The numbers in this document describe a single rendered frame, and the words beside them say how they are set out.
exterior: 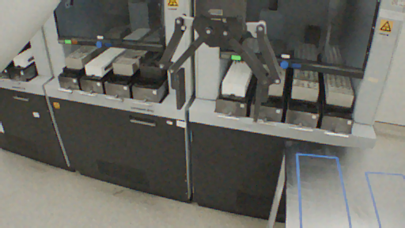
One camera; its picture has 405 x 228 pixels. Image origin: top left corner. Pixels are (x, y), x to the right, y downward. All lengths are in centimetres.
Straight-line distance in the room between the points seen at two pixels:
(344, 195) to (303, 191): 13
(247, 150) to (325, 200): 62
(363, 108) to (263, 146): 48
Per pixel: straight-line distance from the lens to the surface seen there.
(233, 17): 45
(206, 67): 137
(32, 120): 210
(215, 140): 145
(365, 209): 95
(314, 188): 95
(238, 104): 131
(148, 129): 156
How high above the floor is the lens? 149
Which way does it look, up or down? 33 degrees down
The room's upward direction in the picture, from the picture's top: straight up
